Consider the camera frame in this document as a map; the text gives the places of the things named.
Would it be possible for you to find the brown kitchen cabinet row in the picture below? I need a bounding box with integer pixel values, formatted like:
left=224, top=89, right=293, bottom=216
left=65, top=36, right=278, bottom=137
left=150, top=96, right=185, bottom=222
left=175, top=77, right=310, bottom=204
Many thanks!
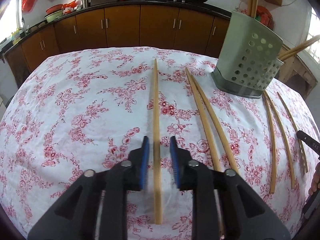
left=4, top=4, right=231, bottom=85

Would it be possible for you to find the floral white red tablecloth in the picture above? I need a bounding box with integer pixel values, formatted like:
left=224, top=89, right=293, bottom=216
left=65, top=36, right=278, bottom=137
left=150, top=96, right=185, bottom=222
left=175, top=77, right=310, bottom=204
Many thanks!
left=1, top=47, right=319, bottom=239

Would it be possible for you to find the grey perforated utensil holder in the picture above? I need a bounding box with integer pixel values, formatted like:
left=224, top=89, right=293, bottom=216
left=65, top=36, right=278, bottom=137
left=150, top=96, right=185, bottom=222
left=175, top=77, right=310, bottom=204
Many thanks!
left=211, top=11, right=283, bottom=99

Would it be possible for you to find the wooden side cabinet right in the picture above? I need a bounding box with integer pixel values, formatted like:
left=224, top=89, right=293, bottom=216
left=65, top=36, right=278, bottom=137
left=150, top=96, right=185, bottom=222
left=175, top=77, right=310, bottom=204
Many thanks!
left=275, top=55, right=318, bottom=100

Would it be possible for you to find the chopstick leaning in holder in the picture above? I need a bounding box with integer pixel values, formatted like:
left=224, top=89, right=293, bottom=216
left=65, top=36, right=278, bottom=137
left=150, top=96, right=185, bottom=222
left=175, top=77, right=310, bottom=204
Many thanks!
left=278, top=35, right=320, bottom=59

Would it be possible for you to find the yellow bottle by sink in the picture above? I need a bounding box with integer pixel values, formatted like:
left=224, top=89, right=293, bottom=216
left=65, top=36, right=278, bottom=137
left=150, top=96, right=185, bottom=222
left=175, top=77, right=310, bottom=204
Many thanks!
left=12, top=29, right=21, bottom=45

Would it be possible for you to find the red bags right counter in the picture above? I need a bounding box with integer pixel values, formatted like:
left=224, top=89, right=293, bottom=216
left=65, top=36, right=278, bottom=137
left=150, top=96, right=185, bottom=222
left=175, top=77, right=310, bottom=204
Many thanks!
left=255, top=5, right=274, bottom=30

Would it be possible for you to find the green basin red lid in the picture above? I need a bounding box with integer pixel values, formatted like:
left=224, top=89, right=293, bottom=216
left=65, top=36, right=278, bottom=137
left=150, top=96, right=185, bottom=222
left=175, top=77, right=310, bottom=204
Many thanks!
left=44, top=4, right=63, bottom=23

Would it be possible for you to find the red plastic bag on wall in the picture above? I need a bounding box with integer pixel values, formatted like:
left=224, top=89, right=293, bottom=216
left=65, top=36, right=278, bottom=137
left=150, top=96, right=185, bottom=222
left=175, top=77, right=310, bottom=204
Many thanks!
left=22, top=0, right=35, bottom=12

